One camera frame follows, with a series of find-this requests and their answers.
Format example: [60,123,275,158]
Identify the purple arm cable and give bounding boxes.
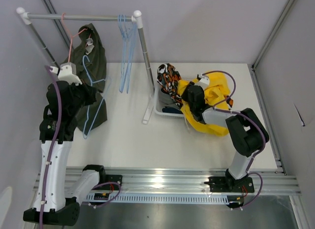
[38,65,123,229]
[200,70,268,211]

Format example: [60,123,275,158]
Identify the pink hanger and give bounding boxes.
[61,13,94,63]

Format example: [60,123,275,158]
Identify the navy blue shorts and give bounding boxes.
[162,106,183,115]

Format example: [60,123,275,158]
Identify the blue hanger of grey shorts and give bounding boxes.
[119,14,135,94]

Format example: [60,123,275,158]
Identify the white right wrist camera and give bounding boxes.
[196,74,210,90]

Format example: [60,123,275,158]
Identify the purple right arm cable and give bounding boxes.
[200,70,268,211]

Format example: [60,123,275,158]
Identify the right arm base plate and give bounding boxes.
[204,176,254,193]

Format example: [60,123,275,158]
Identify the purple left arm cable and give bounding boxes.
[38,65,123,229]

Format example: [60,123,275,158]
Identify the white slotted cable duct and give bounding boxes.
[84,193,229,205]

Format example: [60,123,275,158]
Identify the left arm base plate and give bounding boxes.
[98,174,123,191]

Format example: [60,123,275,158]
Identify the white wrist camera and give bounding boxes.
[196,74,210,90]
[48,62,82,86]

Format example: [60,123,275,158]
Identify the blue hanger of patterned shorts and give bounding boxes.
[118,15,132,93]

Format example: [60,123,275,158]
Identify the white plastic basket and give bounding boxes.
[154,86,184,119]

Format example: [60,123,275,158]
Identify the olive green shorts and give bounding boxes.
[64,23,107,136]

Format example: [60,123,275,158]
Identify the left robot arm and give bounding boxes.
[23,81,107,226]

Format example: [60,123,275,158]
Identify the yellow shorts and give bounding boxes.
[181,72,233,136]

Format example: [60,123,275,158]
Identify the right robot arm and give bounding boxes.
[181,82,269,191]

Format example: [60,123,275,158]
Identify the blue hanger of yellow shorts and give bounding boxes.
[82,55,111,139]

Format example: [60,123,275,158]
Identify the orange black patterned shorts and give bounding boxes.
[157,63,233,109]

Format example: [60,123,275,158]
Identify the metal clothes rack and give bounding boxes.
[16,7,155,125]

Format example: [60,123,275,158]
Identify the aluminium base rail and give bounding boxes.
[33,166,302,196]

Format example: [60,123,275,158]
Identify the grey shorts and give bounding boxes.
[158,89,178,109]

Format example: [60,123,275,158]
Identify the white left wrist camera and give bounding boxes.
[48,62,82,86]

